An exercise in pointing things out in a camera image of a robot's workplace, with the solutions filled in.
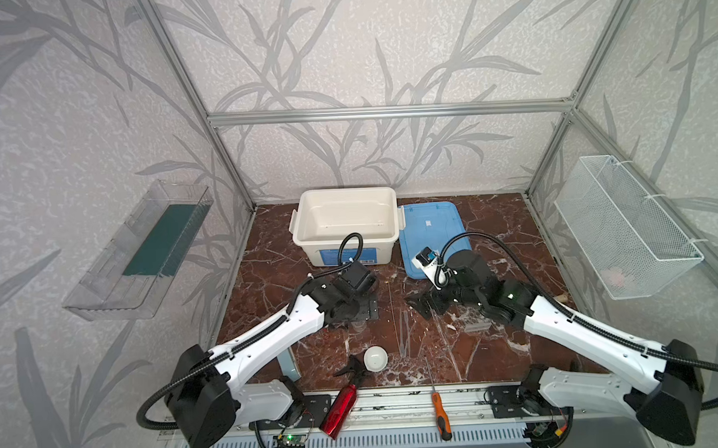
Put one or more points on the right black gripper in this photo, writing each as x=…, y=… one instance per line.
x=437, y=298

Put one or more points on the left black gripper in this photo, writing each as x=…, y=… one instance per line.
x=363, y=311

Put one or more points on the clear test tube rack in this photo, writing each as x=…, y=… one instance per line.
x=479, y=326

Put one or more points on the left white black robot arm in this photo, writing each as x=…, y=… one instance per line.
x=211, y=391

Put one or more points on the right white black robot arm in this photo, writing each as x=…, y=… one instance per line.
x=665, y=388

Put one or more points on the blue plastic bin lid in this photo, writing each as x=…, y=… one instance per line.
x=427, y=225

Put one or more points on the small white bowl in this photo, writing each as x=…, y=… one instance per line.
x=375, y=359

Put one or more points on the white plastic storage bin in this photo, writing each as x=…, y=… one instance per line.
x=323, y=218

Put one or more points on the red spray bottle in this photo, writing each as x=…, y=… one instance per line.
x=356, y=371

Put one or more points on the pink object in basket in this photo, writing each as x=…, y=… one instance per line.
x=616, y=279

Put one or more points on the green circuit board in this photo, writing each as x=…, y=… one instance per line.
x=289, y=441

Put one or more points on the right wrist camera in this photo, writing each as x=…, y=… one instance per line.
x=428, y=262

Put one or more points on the orange handled screwdriver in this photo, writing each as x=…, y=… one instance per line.
x=442, y=420

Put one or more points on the white wire mesh basket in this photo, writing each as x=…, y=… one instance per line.
x=618, y=223

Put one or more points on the clear acrylic wall shelf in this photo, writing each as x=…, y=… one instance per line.
x=132, y=275

